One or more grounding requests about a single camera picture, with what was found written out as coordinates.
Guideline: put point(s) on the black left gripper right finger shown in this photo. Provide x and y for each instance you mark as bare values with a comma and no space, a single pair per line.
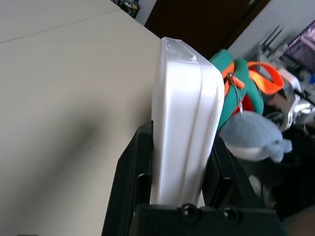
226,182

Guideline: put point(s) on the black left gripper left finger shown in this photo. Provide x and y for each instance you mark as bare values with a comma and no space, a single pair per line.
133,172

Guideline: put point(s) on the white Unitree pencil case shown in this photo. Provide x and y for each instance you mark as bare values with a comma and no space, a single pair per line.
182,123

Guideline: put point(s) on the teal and orange backpack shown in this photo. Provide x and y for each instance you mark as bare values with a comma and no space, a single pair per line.
231,98

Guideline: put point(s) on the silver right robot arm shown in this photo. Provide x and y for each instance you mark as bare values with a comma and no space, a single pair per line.
302,108

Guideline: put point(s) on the black router antennas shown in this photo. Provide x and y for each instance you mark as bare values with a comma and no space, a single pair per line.
270,39

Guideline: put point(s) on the dark computer monitor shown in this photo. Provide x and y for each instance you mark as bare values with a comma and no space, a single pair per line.
304,44

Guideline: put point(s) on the black equipment bag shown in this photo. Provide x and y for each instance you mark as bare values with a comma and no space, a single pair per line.
128,7

